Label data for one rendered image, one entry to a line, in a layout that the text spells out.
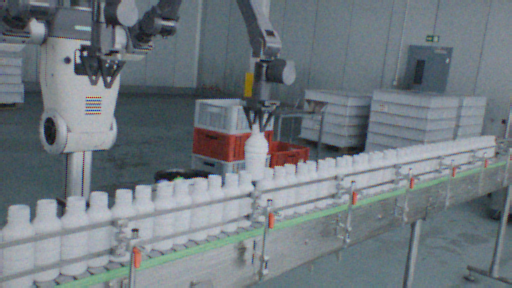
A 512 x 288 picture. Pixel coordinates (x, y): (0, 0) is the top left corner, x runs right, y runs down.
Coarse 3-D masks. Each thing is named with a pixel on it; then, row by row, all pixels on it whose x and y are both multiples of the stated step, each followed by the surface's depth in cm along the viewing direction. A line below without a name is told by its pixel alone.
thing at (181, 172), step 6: (168, 168) 364; (174, 168) 366; (180, 168) 368; (186, 168) 370; (156, 174) 348; (162, 174) 358; (168, 174) 363; (174, 174) 366; (180, 174) 369; (186, 174) 370; (192, 174) 370; (198, 174) 369; (204, 174) 367; (210, 174) 364; (156, 180) 336; (168, 180) 364
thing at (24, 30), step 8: (0, 0) 153; (0, 8) 150; (0, 16) 151; (8, 16) 149; (0, 24) 150; (8, 24) 151; (16, 24) 151; (24, 24) 152; (8, 32) 151; (16, 32) 153; (24, 32) 155
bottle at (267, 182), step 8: (264, 168) 157; (264, 176) 154; (272, 176) 155; (256, 184) 155; (264, 184) 154; (272, 184) 155; (272, 192) 155; (256, 200) 155; (264, 200) 154; (264, 216) 155
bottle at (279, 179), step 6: (276, 168) 159; (282, 168) 161; (276, 174) 159; (282, 174) 159; (276, 180) 158; (282, 180) 159; (276, 186) 158; (276, 192) 158; (282, 192) 159; (276, 198) 159; (282, 198) 159; (276, 204) 159; (282, 204) 160; (276, 216) 160; (282, 216) 161
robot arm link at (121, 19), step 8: (112, 0) 116; (120, 0) 114; (128, 0) 115; (104, 8) 117; (112, 8) 115; (120, 8) 114; (128, 8) 116; (136, 8) 117; (104, 16) 118; (112, 16) 115; (120, 16) 115; (128, 16) 116; (136, 16) 118; (112, 24) 119; (120, 24) 116; (128, 24) 116
